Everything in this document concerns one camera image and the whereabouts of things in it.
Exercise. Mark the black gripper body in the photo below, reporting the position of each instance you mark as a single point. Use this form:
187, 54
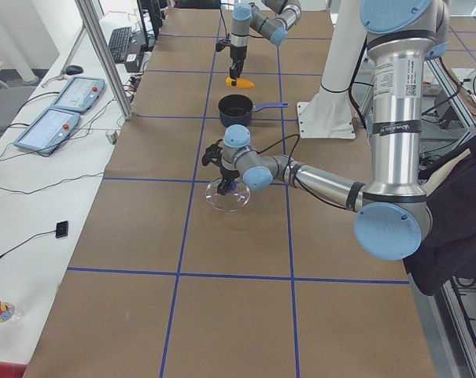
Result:
226, 173
236, 56

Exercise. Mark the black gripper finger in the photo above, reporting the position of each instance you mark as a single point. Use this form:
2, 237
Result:
240, 65
223, 187
233, 74

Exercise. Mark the yellow corn cob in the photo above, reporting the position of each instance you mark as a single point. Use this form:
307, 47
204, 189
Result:
241, 82

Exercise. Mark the glass pot lid blue knob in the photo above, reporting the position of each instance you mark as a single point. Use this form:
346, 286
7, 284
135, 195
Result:
236, 198

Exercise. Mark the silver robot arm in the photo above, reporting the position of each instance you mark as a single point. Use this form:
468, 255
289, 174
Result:
366, 117
247, 16

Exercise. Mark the dark blue saucepan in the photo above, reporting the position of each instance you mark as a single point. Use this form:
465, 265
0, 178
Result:
238, 109

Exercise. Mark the black keyboard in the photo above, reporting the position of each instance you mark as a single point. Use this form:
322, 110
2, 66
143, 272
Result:
119, 43

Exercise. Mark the upper blue teach pendant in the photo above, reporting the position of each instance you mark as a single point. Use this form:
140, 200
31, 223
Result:
79, 94

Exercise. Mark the blue teach pendant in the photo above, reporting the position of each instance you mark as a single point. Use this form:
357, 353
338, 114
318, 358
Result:
48, 131
79, 94

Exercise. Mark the black computer mouse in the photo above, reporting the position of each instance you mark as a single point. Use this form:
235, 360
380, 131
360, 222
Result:
72, 70

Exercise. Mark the lower blue teach pendant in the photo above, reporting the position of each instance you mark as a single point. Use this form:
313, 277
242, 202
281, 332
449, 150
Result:
48, 131

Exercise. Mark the small black box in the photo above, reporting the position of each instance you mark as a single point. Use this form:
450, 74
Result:
61, 230

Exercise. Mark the black cloth jacket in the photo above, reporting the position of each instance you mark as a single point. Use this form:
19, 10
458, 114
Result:
450, 248

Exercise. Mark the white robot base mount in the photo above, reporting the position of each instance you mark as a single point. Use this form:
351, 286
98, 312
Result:
328, 115

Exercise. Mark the aluminium frame post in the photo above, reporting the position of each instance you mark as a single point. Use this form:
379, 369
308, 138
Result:
91, 23

